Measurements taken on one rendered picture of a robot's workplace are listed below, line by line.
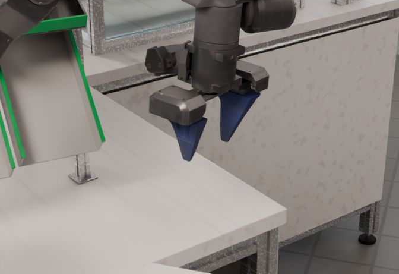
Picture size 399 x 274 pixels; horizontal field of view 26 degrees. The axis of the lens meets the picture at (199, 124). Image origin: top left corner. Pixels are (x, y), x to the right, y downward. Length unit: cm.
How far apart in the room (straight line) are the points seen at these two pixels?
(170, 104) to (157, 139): 68
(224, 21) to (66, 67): 44
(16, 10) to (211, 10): 26
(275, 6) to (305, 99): 142
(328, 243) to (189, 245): 166
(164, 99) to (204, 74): 7
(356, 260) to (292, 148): 55
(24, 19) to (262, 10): 32
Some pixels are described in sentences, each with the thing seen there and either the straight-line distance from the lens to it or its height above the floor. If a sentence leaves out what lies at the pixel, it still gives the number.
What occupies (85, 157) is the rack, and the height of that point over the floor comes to 90.
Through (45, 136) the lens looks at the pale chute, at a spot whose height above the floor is 102.
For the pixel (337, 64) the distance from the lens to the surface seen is 255.
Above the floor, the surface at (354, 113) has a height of 52.
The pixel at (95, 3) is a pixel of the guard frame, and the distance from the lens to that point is 211.
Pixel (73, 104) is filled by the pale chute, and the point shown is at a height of 105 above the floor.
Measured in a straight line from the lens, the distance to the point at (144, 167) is 160.
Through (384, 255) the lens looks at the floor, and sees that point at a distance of 297.
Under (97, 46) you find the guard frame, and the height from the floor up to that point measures 88.
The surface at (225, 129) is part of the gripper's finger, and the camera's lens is 116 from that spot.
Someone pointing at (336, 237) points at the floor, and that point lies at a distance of 303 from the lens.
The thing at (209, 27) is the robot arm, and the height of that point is 127.
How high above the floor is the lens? 160
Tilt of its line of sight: 25 degrees down
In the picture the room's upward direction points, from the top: straight up
